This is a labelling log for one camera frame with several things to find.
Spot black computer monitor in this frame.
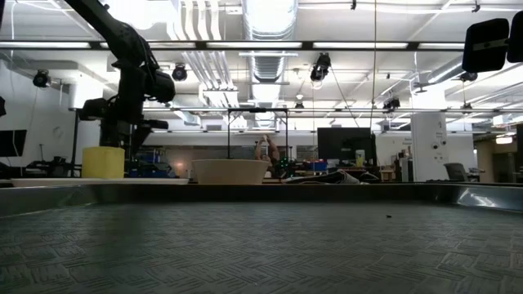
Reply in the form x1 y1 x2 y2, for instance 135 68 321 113
317 127 377 164

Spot cream bowl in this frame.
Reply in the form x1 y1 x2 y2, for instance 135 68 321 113
190 158 270 185

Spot black wall screen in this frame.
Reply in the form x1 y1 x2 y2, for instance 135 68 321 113
0 129 28 158

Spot silver ceiling duct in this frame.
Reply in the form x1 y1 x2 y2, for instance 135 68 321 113
240 0 299 82

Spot thin hanging cable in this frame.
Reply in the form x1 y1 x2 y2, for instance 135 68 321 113
369 0 378 130

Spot black plastic tray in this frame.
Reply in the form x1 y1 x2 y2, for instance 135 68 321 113
0 182 523 294

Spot black metal stand frame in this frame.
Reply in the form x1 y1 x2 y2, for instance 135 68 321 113
226 107 289 160

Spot grey cloth napkin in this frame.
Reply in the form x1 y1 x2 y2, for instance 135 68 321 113
282 169 381 185

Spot person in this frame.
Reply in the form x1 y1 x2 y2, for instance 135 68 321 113
255 134 282 179

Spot white pillar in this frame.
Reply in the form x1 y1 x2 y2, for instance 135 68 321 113
410 112 449 183

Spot grey office chair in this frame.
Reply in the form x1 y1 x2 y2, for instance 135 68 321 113
444 163 471 183

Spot yellow plastic cup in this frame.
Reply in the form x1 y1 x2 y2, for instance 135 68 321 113
81 145 126 180

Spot overhead LED light bar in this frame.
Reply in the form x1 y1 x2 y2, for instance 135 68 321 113
0 39 467 51

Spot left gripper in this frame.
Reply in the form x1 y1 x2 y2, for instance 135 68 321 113
79 97 169 160

